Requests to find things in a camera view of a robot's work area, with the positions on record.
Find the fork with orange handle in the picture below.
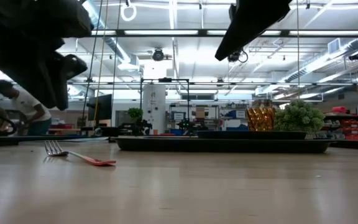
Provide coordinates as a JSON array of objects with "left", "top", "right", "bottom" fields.
[{"left": 44, "top": 140, "right": 117, "bottom": 167}]

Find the black serving tray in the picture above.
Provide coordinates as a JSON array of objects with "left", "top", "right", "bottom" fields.
[{"left": 114, "top": 135, "right": 333, "bottom": 154}]

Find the white cylindrical tank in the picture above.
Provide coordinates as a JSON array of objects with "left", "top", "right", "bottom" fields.
[{"left": 142, "top": 83, "right": 167, "bottom": 135}]

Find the black computer monitor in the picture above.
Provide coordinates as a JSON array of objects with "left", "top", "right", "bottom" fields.
[{"left": 86, "top": 93, "right": 113, "bottom": 122}]

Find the thin black hanging cable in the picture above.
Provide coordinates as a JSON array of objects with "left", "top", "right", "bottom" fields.
[{"left": 296, "top": 0, "right": 301, "bottom": 100}]

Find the green broccoli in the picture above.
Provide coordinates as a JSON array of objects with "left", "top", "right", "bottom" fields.
[{"left": 273, "top": 99, "right": 326, "bottom": 135}]

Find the white ring lamp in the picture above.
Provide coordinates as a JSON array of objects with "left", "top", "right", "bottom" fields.
[{"left": 120, "top": 2, "right": 138, "bottom": 22}]

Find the round black ceiling camera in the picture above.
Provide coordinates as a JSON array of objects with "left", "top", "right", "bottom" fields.
[{"left": 152, "top": 48, "right": 166, "bottom": 62}]

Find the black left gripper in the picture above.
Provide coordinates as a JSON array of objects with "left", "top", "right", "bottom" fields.
[{"left": 0, "top": 0, "right": 93, "bottom": 111}]

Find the amber ribbed glass cup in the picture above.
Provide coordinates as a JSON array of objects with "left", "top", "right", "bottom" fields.
[{"left": 246, "top": 106, "right": 276, "bottom": 132}]

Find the yellow hanging cable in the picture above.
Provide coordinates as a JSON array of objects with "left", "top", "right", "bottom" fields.
[{"left": 93, "top": 0, "right": 109, "bottom": 122}]

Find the black metal frame stand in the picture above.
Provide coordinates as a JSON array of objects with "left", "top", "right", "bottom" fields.
[{"left": 139, "top": 77, "right": 191, "bottom": 131}]

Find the black overhead camera with cable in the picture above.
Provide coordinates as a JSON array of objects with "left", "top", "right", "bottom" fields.
[{"left": 227, "top": 49, "right": 249, "bottom": 64}]

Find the small green plant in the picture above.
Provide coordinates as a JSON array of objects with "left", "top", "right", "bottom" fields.
[{"left": 127, "top": 107, "right": 144, "bottom": 125}]

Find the black overhead light bar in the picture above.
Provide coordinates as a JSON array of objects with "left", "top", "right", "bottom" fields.
[{"left": 90, "top": 29, "right": 358, "bottom": 39}]

